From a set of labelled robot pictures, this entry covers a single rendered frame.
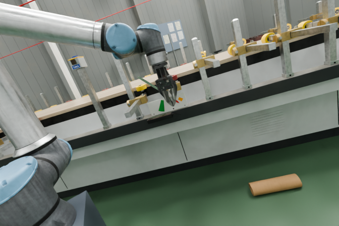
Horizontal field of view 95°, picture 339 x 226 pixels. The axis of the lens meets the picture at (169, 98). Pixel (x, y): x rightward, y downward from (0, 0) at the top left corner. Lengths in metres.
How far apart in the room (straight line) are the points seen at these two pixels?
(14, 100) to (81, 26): 0.41
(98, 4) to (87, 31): 5.37
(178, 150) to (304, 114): 1.06
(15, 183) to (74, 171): 1.26
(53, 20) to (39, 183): 0.51
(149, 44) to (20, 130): 0.59
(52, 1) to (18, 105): 5.24
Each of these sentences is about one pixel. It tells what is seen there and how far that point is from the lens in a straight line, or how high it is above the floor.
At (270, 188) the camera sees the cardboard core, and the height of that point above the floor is 0.06.
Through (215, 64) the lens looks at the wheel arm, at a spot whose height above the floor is 0.94.
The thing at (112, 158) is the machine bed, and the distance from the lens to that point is 1.65.
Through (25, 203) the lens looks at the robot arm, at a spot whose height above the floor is 0.77.
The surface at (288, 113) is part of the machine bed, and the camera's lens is 1.58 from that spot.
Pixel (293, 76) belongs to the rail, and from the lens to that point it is 1.21.
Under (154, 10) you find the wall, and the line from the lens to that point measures 6.30.
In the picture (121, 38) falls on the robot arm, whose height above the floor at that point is 1.14.
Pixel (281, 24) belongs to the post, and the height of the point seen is 1.01.
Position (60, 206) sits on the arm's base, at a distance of 0.78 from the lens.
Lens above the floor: 1.04
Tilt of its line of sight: 15 degrees down
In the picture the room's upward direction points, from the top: 18 degrees counter-clockwise
